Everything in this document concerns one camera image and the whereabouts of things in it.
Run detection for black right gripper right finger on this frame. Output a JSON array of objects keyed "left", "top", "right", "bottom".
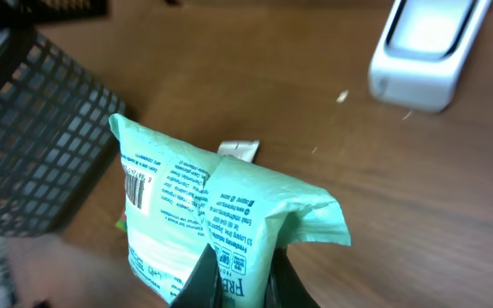
[{"left": 264, "top": 248, "right": 320, "bottom": 308}]

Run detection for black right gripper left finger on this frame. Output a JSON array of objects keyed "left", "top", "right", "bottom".
[{"left": 169, "top": 244, "right": 223, "bottom": 308}]

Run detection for teal tissue packet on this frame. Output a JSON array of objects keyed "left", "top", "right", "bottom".
[{"left": 109, "top": 113, "right": 351, "bottom": 307}]

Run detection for white tube gold cap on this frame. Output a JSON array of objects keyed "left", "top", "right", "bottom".
[{"left": 217, "top": 140, "right": 260, "bottom": 163}]

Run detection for white barcode scanner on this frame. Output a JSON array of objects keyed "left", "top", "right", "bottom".
[{"left": 368, "top": 0, "right": 491, "bottom": 113}]

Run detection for grey plastic basket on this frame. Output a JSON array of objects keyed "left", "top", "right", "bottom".
[{"left": 0, "top": 29, "right": 127, "bottom": 237}]

